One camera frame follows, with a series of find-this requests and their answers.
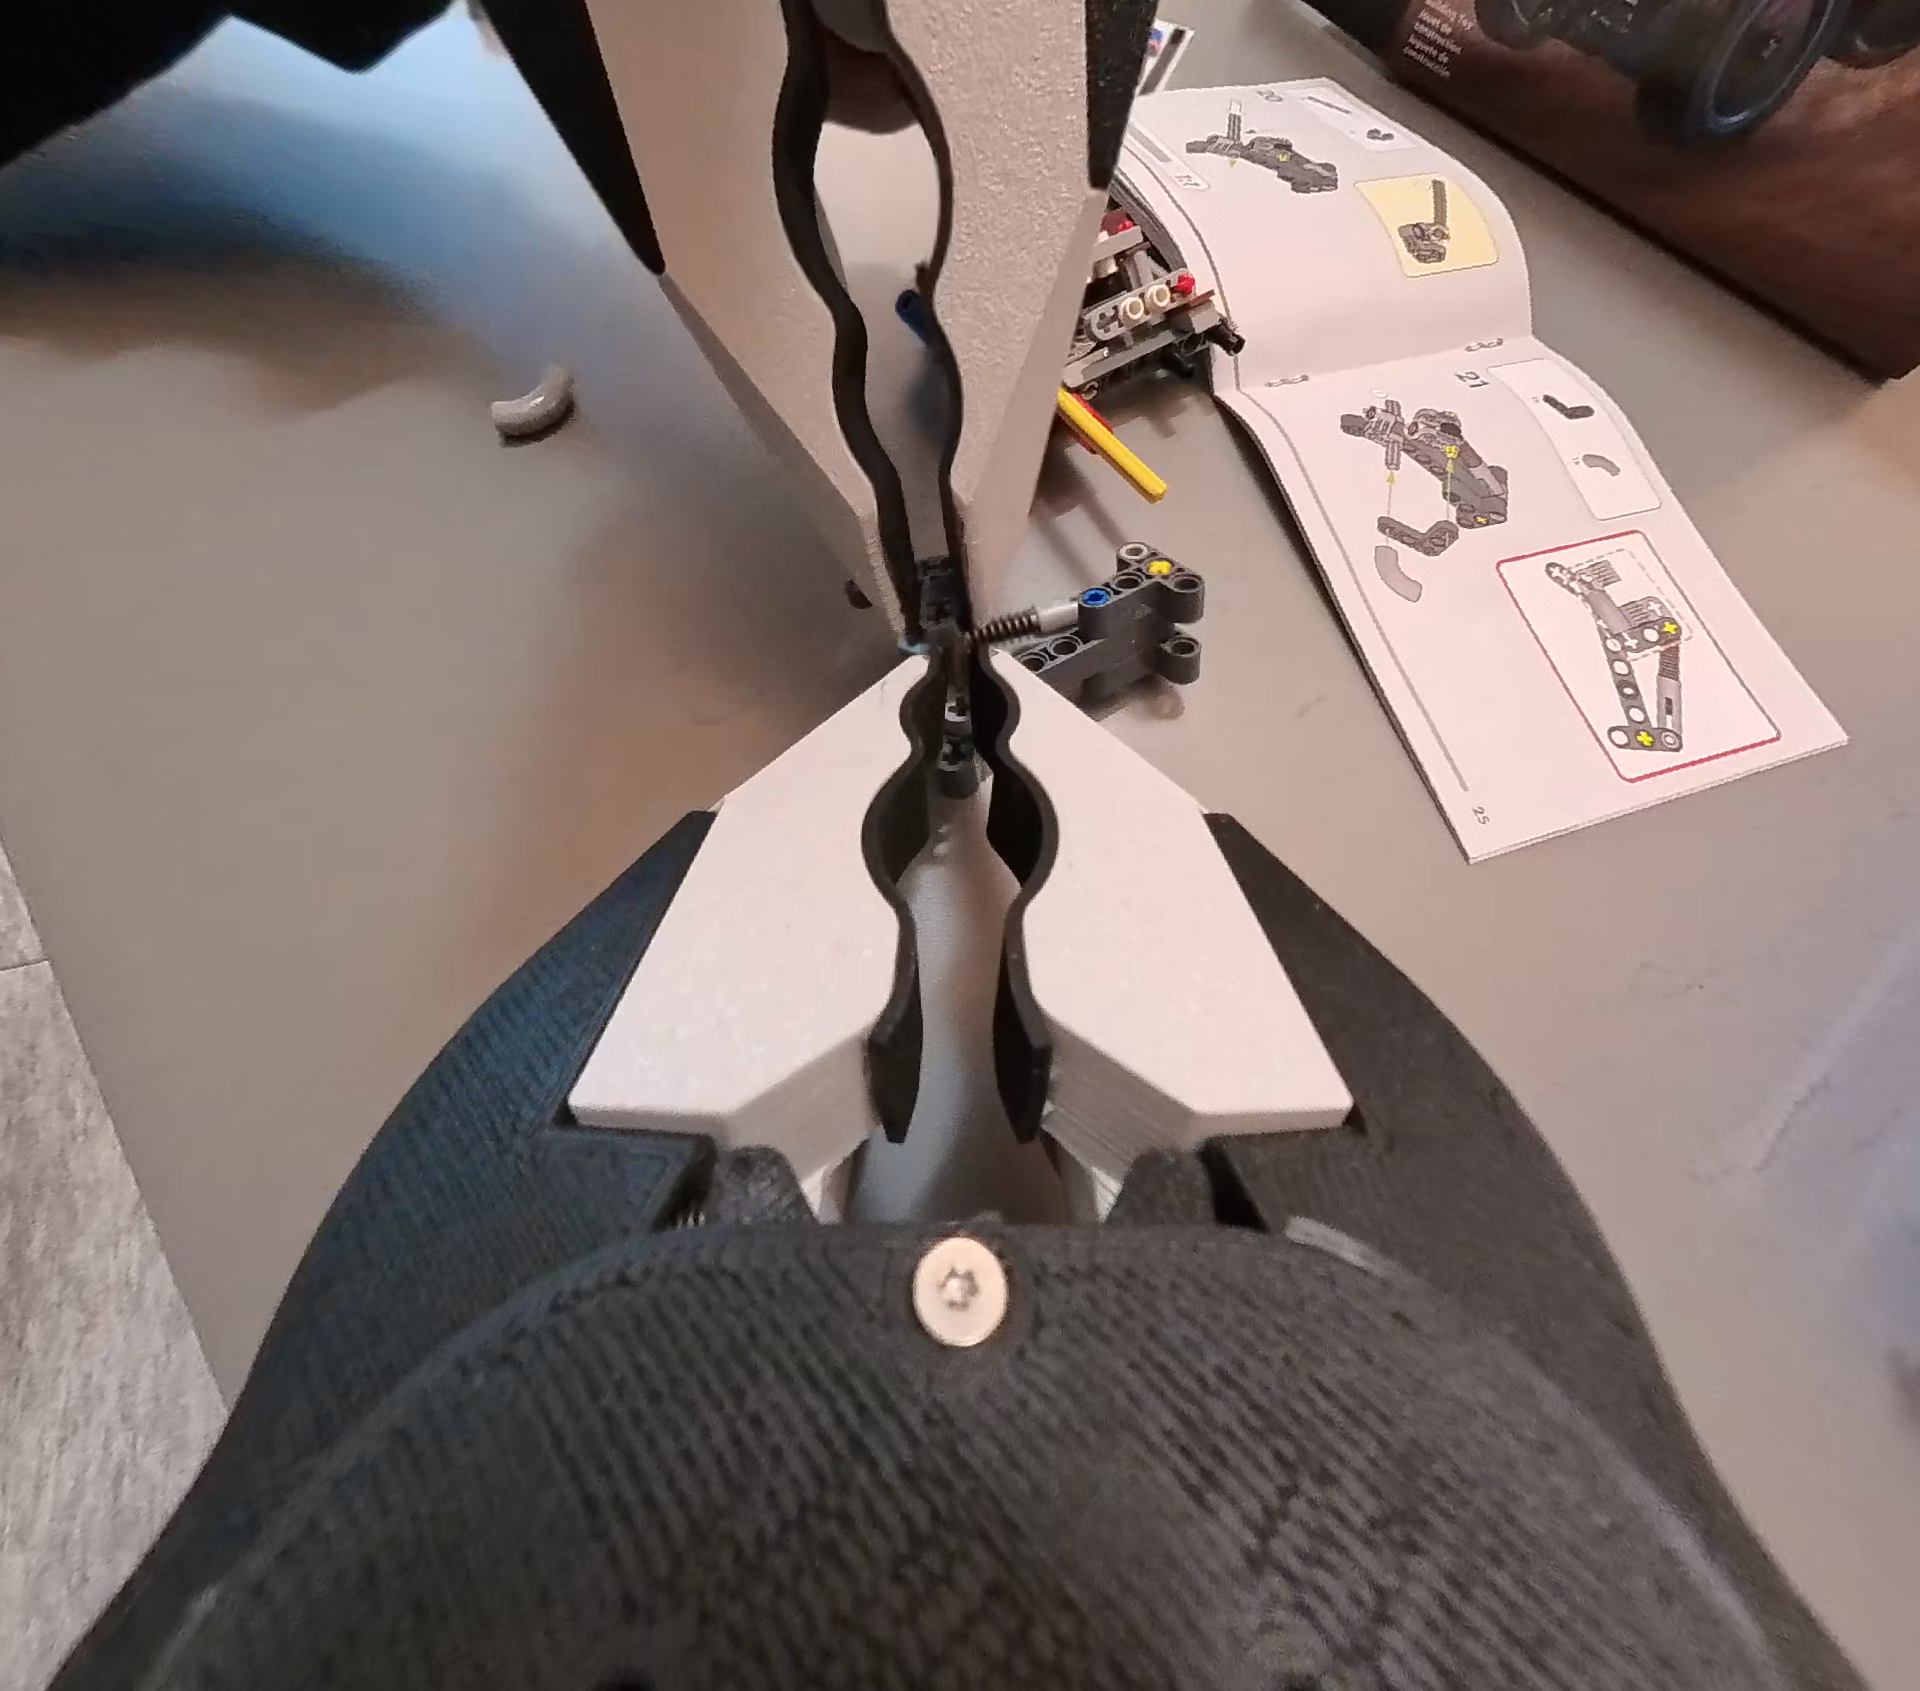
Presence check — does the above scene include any person's left hand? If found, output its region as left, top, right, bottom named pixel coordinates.
left=828, top=47, right=919, bottom=135

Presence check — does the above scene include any curved grey lego piece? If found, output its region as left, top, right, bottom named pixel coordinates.
left=493, top=363, right=576, bottom=443

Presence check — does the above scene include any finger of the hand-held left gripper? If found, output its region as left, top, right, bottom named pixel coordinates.
left=553, top=0, right=930, bottom=635
left=867, top=0, right=1095, bottom=597

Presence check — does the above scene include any yellow lego axle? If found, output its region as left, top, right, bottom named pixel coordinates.
left=1057, top=385, right=1171, bottom=503

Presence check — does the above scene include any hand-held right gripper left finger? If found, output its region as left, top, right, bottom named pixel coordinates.
left=566, top=653, right=941, bottom=1224

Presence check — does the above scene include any grey lego chassis assembly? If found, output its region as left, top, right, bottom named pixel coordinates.
left=1061, top=191, right=1248, bottom=395

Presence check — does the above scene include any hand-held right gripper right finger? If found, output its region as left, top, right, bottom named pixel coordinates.
left=966, top=653, right=1365, bottom=1224

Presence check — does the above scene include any lego instruction booklet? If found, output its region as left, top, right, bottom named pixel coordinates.
left=1116, top=77, right=1851, bottom=863

